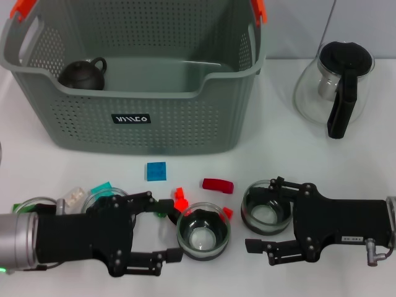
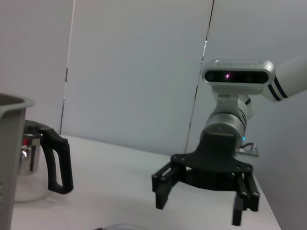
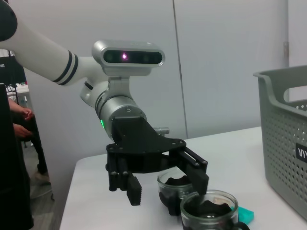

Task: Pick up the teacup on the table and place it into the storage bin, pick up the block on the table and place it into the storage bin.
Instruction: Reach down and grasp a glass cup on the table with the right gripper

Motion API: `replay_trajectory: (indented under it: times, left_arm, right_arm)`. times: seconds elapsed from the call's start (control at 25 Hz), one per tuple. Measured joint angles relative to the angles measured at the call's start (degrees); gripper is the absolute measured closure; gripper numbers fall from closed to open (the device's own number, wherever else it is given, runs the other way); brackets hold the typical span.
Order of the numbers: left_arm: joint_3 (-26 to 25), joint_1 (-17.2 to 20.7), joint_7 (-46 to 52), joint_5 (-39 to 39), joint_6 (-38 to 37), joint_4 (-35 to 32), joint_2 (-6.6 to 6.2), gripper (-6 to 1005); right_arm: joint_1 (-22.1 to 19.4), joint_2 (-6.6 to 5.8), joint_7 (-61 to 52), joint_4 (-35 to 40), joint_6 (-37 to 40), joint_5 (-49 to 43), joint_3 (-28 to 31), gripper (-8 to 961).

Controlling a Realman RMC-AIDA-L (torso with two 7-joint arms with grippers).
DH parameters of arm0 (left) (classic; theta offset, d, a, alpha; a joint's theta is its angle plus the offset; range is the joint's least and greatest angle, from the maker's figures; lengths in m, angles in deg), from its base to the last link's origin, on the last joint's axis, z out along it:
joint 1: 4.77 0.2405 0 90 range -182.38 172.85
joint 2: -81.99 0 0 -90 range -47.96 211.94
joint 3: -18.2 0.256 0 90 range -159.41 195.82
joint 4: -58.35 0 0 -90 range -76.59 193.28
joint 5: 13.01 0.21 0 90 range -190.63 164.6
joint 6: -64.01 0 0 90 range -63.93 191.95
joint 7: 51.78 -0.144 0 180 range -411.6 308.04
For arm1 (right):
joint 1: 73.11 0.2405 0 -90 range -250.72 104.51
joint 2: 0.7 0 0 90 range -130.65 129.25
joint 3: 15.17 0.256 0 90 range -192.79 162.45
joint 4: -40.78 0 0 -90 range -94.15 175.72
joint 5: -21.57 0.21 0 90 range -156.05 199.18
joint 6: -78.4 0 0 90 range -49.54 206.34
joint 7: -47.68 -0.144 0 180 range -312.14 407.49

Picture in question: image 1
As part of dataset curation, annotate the orange bin handle clip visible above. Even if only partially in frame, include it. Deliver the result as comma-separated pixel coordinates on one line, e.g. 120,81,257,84
10,0,38,22
251,0,269,24

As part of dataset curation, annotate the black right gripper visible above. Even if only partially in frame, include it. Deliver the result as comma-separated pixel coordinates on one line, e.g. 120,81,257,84
244,176,395,266

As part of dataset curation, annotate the glass pitcher black lid handle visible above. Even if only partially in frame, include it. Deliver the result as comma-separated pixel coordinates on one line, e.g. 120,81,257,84
293,40,376,139

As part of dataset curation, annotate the white small toy brick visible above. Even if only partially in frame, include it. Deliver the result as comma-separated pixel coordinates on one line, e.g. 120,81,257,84
63,186,87,208

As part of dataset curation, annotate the dark clay teapot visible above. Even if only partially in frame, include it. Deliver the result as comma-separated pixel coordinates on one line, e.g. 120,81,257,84
58,56,108,92

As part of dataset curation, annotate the blue square toy brick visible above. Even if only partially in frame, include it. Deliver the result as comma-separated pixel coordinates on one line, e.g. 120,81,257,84
145,161,168,182

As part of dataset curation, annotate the teal square plate brick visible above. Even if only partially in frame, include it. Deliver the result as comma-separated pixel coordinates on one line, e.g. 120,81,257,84
90,181,114,196

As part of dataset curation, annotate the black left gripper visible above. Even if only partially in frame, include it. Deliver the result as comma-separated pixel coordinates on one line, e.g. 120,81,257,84
32,191,184,277

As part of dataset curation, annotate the thin dark left wrist cable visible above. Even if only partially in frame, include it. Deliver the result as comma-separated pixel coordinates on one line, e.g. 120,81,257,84
7,262,64,275

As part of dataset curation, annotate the grey perforated storage bin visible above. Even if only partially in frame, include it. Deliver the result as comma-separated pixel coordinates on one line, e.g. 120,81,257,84
0,0,269,155

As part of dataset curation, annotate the orange-red slope brick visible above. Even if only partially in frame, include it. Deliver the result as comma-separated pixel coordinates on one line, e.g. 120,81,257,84
173,197,190,212

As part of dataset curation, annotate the dark red curved brick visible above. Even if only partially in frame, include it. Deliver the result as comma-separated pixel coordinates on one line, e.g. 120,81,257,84
202,178,235,195

